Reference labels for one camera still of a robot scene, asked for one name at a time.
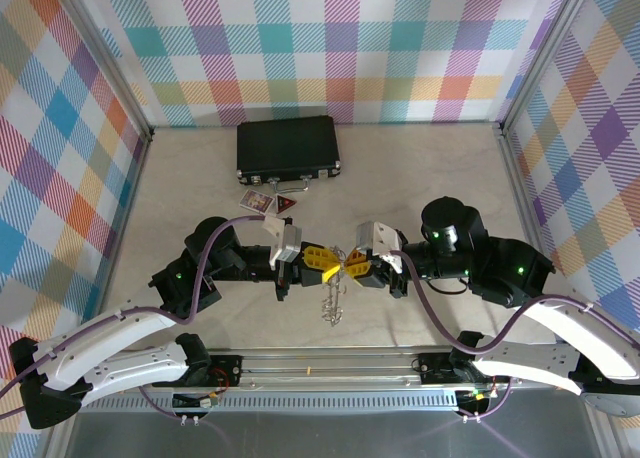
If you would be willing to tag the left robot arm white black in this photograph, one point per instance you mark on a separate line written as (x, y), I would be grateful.
(125, 363)

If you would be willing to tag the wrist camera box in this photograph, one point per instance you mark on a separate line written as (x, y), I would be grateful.
(287, 248)
(377, 243)

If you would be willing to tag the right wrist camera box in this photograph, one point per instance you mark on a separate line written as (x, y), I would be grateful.
(377, 243)

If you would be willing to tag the grey metal base plate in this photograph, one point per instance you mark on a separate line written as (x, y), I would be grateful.
(325, 435)

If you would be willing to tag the aluminium mounting rail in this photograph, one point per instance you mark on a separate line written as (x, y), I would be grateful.
(350, 363)

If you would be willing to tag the aluminium corner post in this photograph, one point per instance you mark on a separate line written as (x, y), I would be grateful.
(110, 53)
(544, 53)

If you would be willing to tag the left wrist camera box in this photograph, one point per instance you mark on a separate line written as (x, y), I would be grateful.
(287, 248)

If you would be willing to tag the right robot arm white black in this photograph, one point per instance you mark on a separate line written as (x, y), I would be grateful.
(525, 373)

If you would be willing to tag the aluminium side rail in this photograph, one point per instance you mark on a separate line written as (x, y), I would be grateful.
(532, 228)
(125, 228)

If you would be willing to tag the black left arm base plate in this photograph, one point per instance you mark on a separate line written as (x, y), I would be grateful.
(225, 370)

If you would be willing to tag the perforated metal strip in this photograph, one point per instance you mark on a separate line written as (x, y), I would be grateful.
(325, 403)

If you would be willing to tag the black ribbed carry case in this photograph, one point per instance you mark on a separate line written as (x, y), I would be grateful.
(280, 148)

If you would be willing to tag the black triangle with red mark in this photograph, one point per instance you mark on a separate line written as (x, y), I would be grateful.
(285, 204)

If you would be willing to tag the perforated metal keyring disc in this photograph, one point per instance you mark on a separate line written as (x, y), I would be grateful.
(332, 310)

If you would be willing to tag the blue playing card box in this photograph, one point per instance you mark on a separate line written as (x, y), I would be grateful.
(256, 201)

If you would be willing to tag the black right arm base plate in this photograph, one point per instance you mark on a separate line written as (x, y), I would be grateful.
(435, 370)

